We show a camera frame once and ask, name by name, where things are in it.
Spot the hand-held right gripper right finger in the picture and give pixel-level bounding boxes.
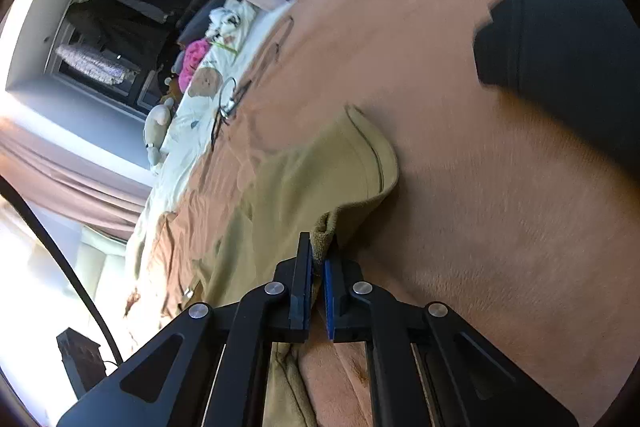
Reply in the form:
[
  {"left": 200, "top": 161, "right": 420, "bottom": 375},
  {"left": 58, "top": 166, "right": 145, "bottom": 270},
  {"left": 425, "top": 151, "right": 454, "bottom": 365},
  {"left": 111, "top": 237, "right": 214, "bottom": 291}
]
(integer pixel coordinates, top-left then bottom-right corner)
[{"left": 322, "top": 241, "right": 581, "bottom": 427}]

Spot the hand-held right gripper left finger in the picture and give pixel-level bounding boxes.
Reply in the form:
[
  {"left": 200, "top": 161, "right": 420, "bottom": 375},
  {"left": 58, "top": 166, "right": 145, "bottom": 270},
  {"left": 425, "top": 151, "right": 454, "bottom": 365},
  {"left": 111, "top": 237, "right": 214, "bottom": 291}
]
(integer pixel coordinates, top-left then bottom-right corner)
[{"left": 56, "top": 232, "right": 316, "bottom": 427}]

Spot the khaki garment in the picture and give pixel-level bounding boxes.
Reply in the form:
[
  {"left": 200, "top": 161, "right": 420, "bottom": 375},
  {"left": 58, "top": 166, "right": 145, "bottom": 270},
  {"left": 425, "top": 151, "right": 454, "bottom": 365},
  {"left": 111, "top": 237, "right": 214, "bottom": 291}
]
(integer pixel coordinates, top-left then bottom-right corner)
[{"left": 187, "top": 104, "right": 401, "bottom": 427}]

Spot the brown blanket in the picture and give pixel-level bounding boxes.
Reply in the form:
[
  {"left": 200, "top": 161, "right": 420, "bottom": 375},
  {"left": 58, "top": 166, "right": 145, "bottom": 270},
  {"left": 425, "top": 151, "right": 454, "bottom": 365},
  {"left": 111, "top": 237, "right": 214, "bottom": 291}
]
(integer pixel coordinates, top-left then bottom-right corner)
[{"left": 125, "top": 0, "right": 632, "bottom": 427}]

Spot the cream duvet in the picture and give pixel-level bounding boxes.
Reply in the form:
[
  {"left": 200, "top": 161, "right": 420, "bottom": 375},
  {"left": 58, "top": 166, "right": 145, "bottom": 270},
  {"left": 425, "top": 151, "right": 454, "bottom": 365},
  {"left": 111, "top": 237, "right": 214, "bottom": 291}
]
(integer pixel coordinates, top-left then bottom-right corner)
[{"left": 125, "top": 0, "right": 296, "bottom": 298}]

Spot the cream headboard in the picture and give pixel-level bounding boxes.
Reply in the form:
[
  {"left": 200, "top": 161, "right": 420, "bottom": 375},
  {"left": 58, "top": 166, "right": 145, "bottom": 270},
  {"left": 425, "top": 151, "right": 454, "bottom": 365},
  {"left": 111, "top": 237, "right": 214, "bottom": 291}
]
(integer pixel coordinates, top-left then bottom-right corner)
[{"left": 60, "top": 224, "right": 133, "bottom": 338}]

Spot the cream plush toy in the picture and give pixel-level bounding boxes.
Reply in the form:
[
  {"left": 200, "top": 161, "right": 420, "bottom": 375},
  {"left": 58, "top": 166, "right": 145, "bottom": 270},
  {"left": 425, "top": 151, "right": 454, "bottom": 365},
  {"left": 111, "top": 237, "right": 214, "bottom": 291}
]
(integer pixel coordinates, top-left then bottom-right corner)
[{"left": 142, "top": 104, "right": 176, "bottom": 172}]

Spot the dark box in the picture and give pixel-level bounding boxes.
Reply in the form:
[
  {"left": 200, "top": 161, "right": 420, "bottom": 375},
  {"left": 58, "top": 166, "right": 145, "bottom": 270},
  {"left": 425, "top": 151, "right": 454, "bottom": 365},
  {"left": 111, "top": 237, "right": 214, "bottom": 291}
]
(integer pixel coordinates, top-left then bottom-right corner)
[{"left": 56, "top": 328, "right": 118, "bottom": 400}]

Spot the bear print pillow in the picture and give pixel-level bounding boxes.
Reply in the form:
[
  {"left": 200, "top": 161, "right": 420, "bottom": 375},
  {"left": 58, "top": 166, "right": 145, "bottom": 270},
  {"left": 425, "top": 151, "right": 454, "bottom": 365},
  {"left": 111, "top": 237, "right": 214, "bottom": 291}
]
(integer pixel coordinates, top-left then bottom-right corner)
[{"left": 177, "top": 0, "right": 273, "bottom": 108}]

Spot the brown plush toy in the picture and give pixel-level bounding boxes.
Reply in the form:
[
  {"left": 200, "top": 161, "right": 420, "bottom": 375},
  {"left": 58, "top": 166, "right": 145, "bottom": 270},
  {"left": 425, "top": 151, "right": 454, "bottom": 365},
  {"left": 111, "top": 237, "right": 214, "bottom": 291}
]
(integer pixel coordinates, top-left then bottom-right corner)
[{"left": 161, "top": 77, "right": 183, "bottom": 108}]

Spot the pink plush cloth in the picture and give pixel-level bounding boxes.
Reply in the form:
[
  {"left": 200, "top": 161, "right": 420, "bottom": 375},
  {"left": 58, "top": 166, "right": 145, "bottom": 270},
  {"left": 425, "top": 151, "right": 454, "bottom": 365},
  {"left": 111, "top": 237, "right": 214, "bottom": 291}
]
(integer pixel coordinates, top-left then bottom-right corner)
[{"left": 177, "top": 39, "right": 211, "bottom": 90}]

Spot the black and white cloth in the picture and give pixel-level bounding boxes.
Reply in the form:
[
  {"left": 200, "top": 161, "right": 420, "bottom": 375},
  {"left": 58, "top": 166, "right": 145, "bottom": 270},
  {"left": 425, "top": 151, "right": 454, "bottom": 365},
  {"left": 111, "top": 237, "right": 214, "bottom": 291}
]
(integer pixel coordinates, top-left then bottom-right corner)
[{"left": 207, "top": 4, "right": 251, "bottom": 40}]

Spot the dark grey pillow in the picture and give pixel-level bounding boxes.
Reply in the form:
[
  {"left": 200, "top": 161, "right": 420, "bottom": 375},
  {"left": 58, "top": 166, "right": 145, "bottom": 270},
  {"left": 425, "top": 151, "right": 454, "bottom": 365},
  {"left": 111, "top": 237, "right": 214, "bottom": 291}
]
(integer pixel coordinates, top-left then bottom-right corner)
[{"left": 182, "top": 0, "right": 226, "bottom": 45}]

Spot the dark wardrobe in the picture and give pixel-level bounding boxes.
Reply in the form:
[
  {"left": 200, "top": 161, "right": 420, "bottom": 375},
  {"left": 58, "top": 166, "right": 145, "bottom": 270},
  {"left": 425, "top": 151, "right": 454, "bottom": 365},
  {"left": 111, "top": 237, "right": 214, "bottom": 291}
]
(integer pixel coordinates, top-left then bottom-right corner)
[{"left": 45, "top": 0, "right": 236, "bottom": 112}]

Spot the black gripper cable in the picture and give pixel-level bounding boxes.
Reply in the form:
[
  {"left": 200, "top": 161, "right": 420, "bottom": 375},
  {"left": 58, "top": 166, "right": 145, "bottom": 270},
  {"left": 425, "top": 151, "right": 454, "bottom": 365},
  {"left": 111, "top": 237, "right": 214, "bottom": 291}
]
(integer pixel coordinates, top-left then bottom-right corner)
[{"left": 0, "top": 176, "right": 124, "bottom": 367}]

